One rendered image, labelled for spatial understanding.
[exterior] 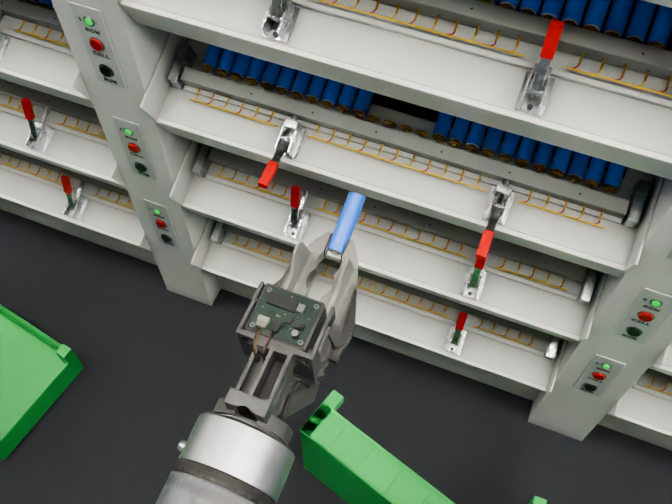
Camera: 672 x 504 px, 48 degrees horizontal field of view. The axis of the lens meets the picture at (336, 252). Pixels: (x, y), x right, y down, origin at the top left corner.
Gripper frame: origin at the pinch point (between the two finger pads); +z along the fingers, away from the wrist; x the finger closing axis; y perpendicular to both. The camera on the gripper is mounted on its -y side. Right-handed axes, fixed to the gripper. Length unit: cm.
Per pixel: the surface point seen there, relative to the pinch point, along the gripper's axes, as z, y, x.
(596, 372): 13, -36, -33
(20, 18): 22, -7, 54
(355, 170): 16.4, -10.1, 4.2
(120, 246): 16, -60, 52
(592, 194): 20.4, -6.2, -23.0
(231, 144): 14.9, -10.6, 20.3
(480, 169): 19.4, -6.5, -10.2
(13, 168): 18, -47, 71
